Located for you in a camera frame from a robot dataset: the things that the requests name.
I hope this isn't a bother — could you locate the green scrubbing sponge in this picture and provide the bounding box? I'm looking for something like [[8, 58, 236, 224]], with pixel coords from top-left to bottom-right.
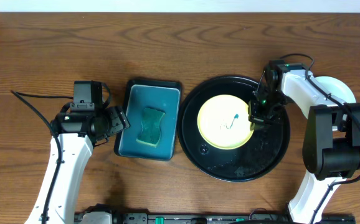
[[136, 108, 166, 147]]

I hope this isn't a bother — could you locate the yellow plate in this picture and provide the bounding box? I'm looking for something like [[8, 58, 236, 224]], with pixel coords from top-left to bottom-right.
[[197, 95, 253, 150]]

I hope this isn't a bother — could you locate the pale green plate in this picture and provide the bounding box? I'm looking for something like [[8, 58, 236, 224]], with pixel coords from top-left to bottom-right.
[[315, 76, 356, 103]]

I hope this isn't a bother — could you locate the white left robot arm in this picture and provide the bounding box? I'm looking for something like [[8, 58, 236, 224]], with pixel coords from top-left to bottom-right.
[[26, 106, 130, 224]]

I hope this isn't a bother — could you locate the black round tray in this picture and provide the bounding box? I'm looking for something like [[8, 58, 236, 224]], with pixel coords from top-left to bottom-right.
[[178, 75, 290, 182]]

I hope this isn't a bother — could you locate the black rectangular water tray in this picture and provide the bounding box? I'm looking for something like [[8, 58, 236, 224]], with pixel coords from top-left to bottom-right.
[[114, 79, 182, 161]]

